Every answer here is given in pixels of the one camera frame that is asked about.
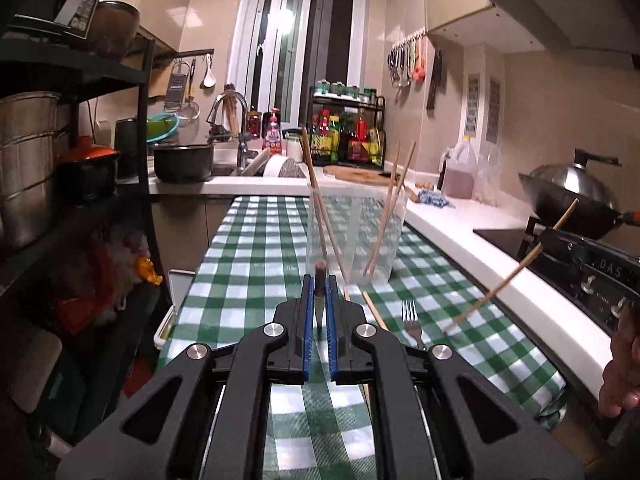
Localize wok with steel lid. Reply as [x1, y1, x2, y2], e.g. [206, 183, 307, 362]
[516, 148, 640, 242]

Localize oil jug with yellow cap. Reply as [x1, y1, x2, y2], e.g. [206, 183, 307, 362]
[439, 134, 482, 201]

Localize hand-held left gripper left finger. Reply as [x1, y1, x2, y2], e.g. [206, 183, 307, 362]
[55, 275, 315, 480]

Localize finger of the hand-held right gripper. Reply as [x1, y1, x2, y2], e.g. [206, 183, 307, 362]
[537, 227, 583, 267]

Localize hanging kitchen utensils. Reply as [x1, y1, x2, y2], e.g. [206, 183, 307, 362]
[386, 29, 429, 89]

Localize wooden handled tool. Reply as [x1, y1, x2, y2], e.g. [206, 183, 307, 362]
[385, 172, 421, 203]

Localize clear plastic utensil holder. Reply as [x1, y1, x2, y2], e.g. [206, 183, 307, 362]
[305, 181, 409, 286]

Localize brown bowl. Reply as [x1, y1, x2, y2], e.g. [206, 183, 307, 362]
[86, 0, 142, 59]

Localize green checked tablecloth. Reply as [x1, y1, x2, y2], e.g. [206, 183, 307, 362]
[159, 195, 569, 480]

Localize blue cloth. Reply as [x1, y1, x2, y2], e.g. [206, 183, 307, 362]
[416, 188, 457, 210]

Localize clear plastic jug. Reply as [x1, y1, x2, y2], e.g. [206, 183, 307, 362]
[477, 141, 504, 207]

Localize metal grater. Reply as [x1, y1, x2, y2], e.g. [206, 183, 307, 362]
[163, 59, 194, 112]

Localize steel stockpot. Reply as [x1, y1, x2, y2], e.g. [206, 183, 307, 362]
[0, 91, 69, 254]

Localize green bowl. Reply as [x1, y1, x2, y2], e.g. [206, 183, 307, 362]
[146, 112, 181, 146]

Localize orange lidded pot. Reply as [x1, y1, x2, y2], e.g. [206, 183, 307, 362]
[56, 135, 122, 202]

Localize row of sauce bottles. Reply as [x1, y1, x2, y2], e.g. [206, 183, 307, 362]
[310, 109, 384, 164]

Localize black canister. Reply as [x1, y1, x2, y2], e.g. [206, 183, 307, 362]
[114, 116, 139, 179]

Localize white plastic bin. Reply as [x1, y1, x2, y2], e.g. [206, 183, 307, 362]
[154, 268, 197, 352]

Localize person's right hand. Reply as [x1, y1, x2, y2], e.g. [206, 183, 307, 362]
[597, 302, 640, 419]

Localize row of green capped jars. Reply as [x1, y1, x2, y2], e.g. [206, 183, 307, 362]
[314, 79, 379, 102]

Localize white jar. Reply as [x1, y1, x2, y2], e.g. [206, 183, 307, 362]
[284, 129, 304, 162]

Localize wire strainer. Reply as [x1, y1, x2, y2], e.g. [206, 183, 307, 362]
[175, 99, 202, 129]

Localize round wooden board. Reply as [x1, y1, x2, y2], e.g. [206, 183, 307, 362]
[321, 163, 402, 184]

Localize metal fork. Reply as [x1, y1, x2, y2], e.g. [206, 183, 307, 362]
[401, 300, 427, 352]

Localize chrome faucet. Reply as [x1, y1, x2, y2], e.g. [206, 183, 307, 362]
[205, 90, 259, 172]

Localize black gas stove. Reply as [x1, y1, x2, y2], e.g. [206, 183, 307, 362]
[471, 214, 640, 343]

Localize black cooking pot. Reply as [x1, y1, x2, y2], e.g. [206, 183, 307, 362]
[151, 141, 216, 184]

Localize wall vent grille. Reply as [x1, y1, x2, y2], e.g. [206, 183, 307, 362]
[465, 73, 481, 134]
[485, 76, 502, 143]

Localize black shelf rack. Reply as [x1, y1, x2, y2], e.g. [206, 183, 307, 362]
[0, 10, 172, 461]

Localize colourful crumpled bags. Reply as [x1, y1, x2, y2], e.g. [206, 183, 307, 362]
[50, 229, 151, 337]

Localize pink dish soap bottle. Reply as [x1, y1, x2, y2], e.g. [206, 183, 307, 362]
[260, 106, 284, 157]

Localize black spice rack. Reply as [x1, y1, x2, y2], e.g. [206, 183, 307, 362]
[308, 79, 388, 168]

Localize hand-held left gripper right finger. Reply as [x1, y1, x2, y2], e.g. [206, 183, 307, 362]
[326, 275, 586, 480]

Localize white ladle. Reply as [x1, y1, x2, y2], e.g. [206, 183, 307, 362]
[200, 54, 218, 89]

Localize white framed window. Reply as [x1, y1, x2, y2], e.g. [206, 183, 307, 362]
[229, 0, 370, 129]

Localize yellow crumpled wrapper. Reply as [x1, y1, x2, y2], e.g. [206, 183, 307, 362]
[135, 255, 164, 287]

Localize hanging cleaver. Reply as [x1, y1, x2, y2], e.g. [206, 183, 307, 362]
[425, 48, 444, 112]

